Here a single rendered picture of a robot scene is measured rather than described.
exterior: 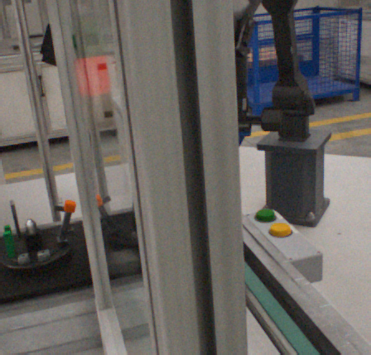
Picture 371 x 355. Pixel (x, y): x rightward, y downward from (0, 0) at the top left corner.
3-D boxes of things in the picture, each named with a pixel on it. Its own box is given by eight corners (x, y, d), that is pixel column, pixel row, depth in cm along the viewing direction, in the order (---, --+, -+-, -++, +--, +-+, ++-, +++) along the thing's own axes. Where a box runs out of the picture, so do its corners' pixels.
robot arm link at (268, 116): (285, 86, 87) (283, 79, 92) (175, 86, 90) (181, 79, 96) (282, 132, 90) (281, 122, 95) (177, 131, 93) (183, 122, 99)
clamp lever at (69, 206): (66, 236, 100) (75, 200, 98) (67, 241, 98) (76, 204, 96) (48, 233, 99) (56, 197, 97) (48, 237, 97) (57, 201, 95)
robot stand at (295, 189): (330, 203, 135) (332, 130, 128) (315, 227, 123) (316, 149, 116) (277, 196, 142) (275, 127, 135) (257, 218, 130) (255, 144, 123)
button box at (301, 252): (273, 232, 114) (273, 207, 112) (323, 280, 95) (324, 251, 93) (244, 238, 113) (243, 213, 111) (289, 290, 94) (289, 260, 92)
